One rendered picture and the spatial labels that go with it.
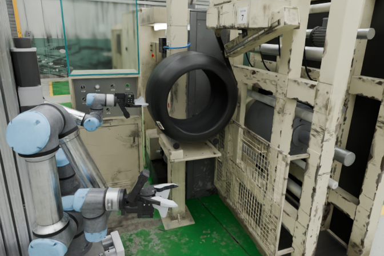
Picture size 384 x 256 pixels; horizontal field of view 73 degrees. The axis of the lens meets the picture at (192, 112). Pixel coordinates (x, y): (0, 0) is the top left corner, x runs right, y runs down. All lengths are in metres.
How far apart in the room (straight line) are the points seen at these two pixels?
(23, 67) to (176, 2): 1.11
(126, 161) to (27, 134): 1.64
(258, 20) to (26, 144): 1.17
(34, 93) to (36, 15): 9.48
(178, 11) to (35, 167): 1.39
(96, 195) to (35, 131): 0.29
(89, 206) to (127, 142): 1.45
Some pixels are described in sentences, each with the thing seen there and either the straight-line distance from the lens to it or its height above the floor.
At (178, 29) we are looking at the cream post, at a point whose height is 1.63.
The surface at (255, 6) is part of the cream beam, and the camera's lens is 1.48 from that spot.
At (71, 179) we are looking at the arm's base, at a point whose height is 0.80.
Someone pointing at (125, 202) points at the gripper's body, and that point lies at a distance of 0.97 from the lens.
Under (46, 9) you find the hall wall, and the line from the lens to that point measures 10.77.
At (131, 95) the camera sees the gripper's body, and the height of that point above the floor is 1.23.
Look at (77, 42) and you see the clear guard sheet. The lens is 2.23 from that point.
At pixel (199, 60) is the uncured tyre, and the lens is 1.59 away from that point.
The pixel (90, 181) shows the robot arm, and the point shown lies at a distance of 1.08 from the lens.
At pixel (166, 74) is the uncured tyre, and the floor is 1.37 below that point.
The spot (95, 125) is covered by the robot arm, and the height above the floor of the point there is 1.12.
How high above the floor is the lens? 1.59
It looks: 16 degrees down
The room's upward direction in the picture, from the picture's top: 1 degrees clockwise
